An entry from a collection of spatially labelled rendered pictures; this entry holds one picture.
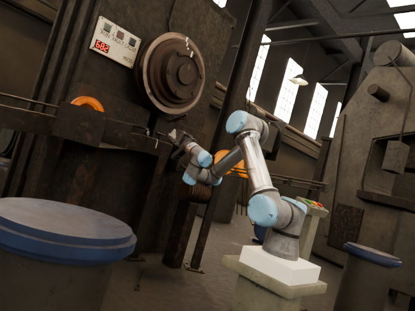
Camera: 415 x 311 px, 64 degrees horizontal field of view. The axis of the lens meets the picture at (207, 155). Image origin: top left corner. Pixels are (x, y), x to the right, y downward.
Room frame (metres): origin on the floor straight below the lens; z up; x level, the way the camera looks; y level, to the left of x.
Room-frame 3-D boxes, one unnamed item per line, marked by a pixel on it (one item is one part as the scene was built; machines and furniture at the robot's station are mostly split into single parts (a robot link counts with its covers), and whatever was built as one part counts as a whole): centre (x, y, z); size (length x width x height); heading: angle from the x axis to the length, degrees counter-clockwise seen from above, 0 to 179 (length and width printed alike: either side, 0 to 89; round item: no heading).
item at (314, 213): (1.93, -0.67, 0.31); 0.24 x 0.16 x 0.62; 136
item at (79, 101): (1.65, 0.64, 0.72); 0.18 x 0.03 x 0.18; 136
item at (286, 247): (1.38, -0.40, 0.41); 0.15 x 0.15 x 0.10
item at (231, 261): (1.38, -0.40, 0.28); 0.32 x 0.32 x 0.04; 46
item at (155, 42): (1.95, 0.33, 1.11); 0.47 x 0.06 x 0.47; 136
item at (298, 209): (1.37, -0.39, 0.53); 0.13 x 0.12 x 0.14; 129
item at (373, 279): (2.00, -1.11, 0.22); 0.32 x 0.32 x 0.43
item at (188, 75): (1.88, 0.26, 1.11); 0.28 x 0.06 x 0.28; 136
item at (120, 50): (1.79, 0.65, 1.15); 0.26 x 0.02 x 0.18; 136
